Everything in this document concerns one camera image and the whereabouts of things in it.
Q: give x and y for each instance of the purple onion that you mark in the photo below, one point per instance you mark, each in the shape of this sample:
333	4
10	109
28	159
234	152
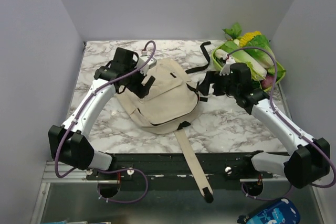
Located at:
267	82

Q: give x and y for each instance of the yellow corn cob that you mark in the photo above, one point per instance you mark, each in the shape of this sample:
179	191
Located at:
243	40

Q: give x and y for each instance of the napa cabbage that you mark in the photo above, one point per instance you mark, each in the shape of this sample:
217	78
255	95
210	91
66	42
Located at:
258	73

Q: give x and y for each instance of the cream canvas backpack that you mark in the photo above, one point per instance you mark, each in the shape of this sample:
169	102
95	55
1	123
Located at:
170	106

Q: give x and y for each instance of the green leaf sprig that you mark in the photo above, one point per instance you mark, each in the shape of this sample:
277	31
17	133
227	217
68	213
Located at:
234	31

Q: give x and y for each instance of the green plastic vegetable tray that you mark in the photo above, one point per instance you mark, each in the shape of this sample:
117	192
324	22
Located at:
270	70

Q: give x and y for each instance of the blue shark pencil case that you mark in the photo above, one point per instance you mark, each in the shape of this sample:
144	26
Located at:
281	210

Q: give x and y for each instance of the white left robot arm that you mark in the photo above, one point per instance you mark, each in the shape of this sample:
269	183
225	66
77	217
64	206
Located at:
69	142

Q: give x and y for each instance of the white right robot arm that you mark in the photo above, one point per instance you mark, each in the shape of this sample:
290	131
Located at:
308	158

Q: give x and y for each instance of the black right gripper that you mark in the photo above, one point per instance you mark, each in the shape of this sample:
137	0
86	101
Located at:
212	76

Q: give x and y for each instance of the aluminium frame rail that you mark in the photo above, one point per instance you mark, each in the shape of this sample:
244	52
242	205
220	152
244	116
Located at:
65	174

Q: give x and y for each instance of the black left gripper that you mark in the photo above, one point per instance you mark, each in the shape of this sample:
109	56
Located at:
142	91

